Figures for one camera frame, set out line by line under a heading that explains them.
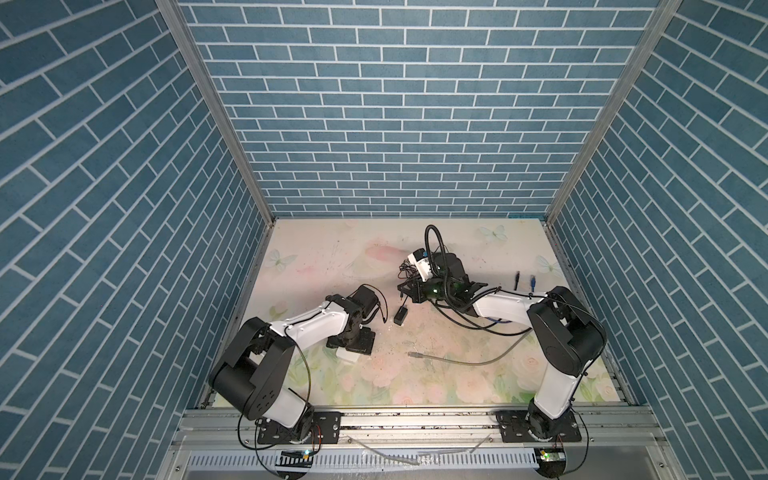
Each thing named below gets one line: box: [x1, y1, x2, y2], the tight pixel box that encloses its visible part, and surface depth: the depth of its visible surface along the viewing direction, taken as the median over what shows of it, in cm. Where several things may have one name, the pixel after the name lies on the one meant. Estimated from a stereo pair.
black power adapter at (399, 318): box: [393, 306, 408, 326], surface depth 93 cm
